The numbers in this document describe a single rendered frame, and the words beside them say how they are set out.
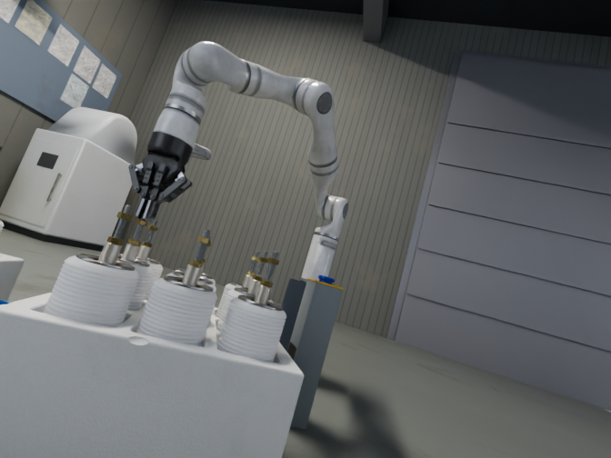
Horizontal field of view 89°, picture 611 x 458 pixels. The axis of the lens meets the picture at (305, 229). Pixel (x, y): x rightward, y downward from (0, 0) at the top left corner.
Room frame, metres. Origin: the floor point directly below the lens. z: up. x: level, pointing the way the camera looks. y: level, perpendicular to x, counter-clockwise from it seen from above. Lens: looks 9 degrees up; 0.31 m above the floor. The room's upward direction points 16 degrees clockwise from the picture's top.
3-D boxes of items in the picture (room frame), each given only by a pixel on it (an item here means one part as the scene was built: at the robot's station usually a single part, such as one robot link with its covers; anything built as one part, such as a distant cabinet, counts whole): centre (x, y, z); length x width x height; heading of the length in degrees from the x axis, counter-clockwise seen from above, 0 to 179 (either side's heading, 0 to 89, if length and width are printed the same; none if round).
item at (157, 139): (0.58, 0.29, 0.45); 0.08 x 0.08 x 0.09
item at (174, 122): (0.60, 0.29, 0.52); 0.11 x 0.09 x 0.06; 168
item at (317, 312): (0.76, -0.08, 0.16); 0.07 x 0.07 x 0.31; 15
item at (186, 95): (0.59, 0.30, 0.62); 0.09 x 0.07 x 0.15; 45
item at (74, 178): (3.02, 2.26, 0.68); 0.70 x 0.58 x 1.35; 167
